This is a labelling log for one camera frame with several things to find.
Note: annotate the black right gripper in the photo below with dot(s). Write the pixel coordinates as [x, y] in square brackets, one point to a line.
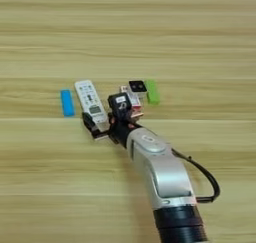
[120, 127]

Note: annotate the white remote control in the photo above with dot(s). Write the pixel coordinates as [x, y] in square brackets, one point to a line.
[89, 98]

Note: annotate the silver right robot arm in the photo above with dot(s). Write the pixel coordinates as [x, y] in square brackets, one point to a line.
[166, 173]

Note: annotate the black box with white label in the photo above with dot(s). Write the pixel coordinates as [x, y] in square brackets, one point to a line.
[119, 102]

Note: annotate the red and white card box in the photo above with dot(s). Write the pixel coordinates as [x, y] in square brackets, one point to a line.
[135, 102]

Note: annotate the green rectangular block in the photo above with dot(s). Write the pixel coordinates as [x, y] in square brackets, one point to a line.
[152, 92]

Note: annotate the blue rectangular block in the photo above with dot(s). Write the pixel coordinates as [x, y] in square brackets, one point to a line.
[67, 102]

